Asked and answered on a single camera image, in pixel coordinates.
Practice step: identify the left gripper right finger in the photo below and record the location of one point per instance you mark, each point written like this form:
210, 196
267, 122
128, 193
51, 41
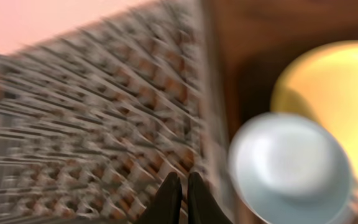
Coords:
202, 207

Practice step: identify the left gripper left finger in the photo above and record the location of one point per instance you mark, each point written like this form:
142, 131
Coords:
166, 205

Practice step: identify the light blue bowl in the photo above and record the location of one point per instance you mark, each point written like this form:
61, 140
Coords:
288, 169

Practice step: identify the grey plastic dish rack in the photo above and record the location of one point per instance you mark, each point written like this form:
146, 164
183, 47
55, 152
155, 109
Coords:
92, 121

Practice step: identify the brown serving tray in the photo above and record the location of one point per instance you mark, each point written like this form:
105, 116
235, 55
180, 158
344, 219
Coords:
248, 82

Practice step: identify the yellow plate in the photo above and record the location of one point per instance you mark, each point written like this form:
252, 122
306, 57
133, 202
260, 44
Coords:
322, 85

